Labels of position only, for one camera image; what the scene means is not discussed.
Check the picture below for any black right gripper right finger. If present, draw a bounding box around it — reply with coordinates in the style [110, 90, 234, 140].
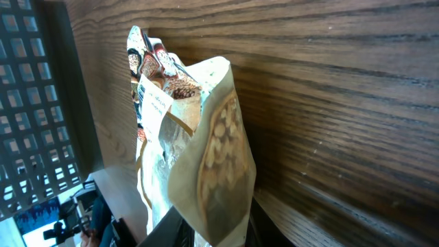
[245, 198, 296, 247]

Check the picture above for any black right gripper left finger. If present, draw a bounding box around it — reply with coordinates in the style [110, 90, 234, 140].
[138, 207, 194, 247]

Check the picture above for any beige vacuum food pouch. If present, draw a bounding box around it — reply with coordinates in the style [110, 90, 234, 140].
[127, 26, 257, 246]

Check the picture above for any grey plastic shopping basket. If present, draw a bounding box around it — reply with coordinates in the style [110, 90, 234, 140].
[1, 0, 104, 220]

